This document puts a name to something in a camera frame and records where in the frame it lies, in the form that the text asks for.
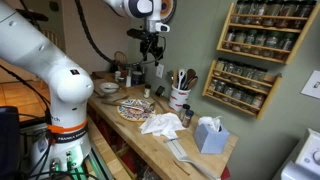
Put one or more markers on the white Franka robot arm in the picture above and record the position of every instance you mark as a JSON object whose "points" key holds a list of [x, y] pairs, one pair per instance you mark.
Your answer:
{"points": [[66, 83]]}

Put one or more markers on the clear plastic spatula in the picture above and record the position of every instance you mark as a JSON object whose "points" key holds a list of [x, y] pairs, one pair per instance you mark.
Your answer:
{"points": [[181, 153]]}

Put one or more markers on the blue tissue box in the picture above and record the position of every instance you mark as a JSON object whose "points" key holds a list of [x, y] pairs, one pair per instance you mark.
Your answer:
{"points": [[210, 140]]}

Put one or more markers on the tall clear salt grinder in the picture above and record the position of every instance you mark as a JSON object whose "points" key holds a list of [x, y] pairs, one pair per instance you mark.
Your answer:
{"points": [[128, 81]]}

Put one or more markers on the white capped container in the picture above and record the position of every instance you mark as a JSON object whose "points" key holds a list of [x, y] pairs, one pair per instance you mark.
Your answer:
{"points": [[117, 75]]}

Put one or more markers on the small white spice jar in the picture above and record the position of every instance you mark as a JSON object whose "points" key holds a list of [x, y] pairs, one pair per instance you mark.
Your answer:
{"points": [[147, 92]]}

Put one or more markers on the colourful patterned round plate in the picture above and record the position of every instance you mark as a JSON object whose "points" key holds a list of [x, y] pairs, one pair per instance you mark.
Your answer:
{"points": [[133, 115]]}

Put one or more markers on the black camera on stand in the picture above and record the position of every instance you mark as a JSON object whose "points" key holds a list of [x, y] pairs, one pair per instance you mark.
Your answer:
{"points": [[31, 15]]}

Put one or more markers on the white wall outlet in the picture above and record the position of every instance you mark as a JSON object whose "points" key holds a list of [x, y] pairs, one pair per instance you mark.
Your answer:
{"points": [[160, 70]]}

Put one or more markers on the aluminium base frame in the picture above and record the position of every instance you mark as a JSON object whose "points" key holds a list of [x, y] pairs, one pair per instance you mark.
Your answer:
{"points": [[100, 163]]}

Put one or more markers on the brown wooden spoon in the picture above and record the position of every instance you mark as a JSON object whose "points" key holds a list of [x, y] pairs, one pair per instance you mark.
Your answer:
{"points": [[190, 75]]}

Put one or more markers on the white ceramic bowl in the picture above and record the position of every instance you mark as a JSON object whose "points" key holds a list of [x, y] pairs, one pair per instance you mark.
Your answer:
{"points": [[109, 88]]}

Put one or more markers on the dark canister steel lid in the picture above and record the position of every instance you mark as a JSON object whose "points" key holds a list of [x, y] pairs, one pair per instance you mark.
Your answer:
{"points": [[137, 78]]}

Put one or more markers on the white slotted spoon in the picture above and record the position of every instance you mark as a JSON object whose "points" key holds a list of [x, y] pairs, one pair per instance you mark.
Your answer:
{"points": [[181, 77]]}

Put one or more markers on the grey metal utensil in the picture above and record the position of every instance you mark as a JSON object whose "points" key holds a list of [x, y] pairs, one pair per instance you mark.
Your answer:
{"points": [[170, 74]]}

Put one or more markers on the wooden wall spice rack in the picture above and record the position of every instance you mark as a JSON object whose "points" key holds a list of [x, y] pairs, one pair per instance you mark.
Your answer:
{"points": [[266, 30], [233, 106]]}

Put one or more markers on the clear spice bottle black lid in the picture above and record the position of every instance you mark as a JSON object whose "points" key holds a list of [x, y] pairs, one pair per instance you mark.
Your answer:
{"points": [[184, 111]]}

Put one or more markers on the small black timer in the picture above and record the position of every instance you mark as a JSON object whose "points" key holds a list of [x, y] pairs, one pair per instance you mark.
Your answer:
{"points": [[160, 91]]}

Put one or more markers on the black computer box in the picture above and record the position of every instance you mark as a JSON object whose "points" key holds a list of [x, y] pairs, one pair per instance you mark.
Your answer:
{"points": [[9, 143]]}

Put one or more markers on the glass spice jar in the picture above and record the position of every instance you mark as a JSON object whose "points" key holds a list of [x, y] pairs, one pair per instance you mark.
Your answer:
{"points": [[257, 101], [229, 69], [259, 77], [259, 10], [250, 40], [238, 8], [220, 66], [220, 88], [238, 95], [272, 45], [230, 38], [248, 75], [229, 92], [287, 13], [213, 86], [303, 13], [260, 42], [272, 11], [238, 71], [286, 46], [249, 10], [248, 99], [240, 40]]}

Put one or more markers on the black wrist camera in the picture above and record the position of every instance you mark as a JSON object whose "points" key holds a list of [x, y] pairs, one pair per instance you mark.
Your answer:
{"points": [[136, 33]]}

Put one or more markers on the white electric stove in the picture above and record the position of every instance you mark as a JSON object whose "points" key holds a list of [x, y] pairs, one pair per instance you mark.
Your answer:
{"points": [[305, 160]]}

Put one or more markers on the white red utensil crock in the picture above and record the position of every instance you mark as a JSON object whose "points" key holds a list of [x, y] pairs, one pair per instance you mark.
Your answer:
{"points": [[178, 99]]}

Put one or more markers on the brown spice bottle black lid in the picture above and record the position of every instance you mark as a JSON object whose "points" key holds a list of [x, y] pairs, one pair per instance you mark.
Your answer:
{"points": [[188, 119]]}

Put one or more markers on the dark wooden spoon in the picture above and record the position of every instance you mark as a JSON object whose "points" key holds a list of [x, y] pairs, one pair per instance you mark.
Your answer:
{"points": [[193, 82]]}

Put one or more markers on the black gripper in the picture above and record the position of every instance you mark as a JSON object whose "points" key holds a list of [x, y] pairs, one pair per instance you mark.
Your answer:
{"points": [[150, 41]]}

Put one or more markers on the round orange wall clock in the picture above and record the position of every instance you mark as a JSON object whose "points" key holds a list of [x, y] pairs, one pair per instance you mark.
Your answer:
{"points": [[167, 10]]}

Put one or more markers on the red lid container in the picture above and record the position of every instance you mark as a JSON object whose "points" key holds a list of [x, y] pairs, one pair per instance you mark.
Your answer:
{"points": [[123, 73]]}

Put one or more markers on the dark round wall object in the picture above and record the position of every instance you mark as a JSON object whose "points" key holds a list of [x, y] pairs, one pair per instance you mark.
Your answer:
{"points": [[54, 6]]}

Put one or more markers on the light wooden spatula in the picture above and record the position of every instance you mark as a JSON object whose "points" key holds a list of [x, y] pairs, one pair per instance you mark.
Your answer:
{"points": [[175, 78]]}

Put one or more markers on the wooden chair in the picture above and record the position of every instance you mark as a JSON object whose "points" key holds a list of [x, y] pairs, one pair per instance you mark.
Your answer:
{"points": [[53, 38], [120, 57]]}

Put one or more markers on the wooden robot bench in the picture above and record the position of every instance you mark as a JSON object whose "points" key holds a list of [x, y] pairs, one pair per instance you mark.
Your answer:
{"points": [[110, 156]]}

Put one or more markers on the white light switch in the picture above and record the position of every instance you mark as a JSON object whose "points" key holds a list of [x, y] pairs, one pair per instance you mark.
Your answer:
{"points": [[312, 85]]}

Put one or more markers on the crumpled white cloth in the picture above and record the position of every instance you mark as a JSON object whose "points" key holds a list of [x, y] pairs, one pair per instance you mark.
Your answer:
{"points": [[161, 125]]}

